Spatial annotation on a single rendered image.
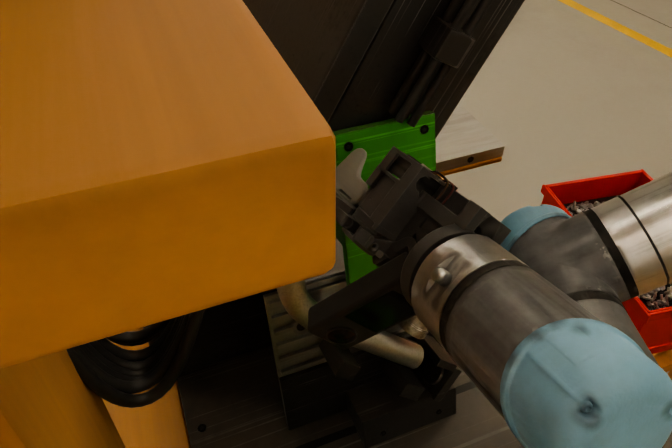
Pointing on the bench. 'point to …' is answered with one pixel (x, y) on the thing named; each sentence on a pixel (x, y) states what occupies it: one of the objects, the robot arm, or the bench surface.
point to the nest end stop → (439, 382)
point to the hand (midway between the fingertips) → (336, 196)
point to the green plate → (421, 137)
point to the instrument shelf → (145, 146)
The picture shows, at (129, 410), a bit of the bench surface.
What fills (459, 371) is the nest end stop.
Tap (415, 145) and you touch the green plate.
